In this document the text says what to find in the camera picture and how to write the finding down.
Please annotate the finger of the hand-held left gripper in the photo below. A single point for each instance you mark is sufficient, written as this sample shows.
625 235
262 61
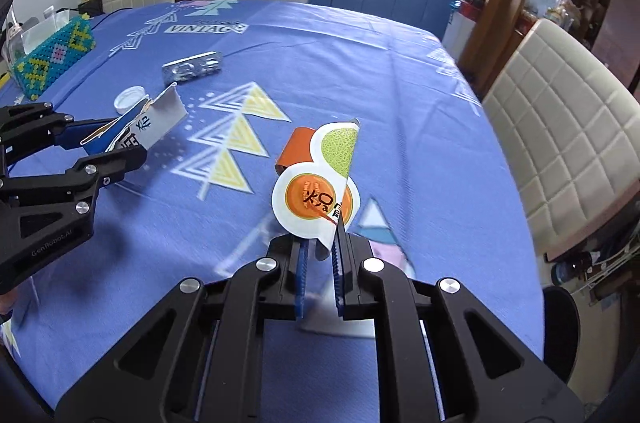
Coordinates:
115 163
90 130

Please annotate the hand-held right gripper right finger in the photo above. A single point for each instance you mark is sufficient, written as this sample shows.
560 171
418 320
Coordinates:
337 278

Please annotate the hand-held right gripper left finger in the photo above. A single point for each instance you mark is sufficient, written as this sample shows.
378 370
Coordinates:
301 283

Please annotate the blue white carton piece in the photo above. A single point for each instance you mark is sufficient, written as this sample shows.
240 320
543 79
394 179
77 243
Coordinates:
160 118

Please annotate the melon print snack wrapper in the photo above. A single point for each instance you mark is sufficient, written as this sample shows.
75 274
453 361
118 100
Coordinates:
312 203

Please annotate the black round trash bin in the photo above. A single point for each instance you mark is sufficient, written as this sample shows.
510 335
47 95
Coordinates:
562 333

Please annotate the white bottle cap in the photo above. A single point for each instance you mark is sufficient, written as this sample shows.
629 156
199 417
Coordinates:
130 98

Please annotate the beaded teal tissue box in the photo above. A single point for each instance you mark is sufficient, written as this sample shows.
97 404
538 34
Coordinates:
52 55

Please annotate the silver foil blister pack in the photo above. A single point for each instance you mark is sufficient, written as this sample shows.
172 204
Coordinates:
192 68

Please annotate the blue printed tablecloth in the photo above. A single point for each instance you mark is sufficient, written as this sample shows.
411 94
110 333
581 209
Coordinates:
350 68

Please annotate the dark plastic bottle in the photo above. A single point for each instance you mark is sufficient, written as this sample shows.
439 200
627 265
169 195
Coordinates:
575 267

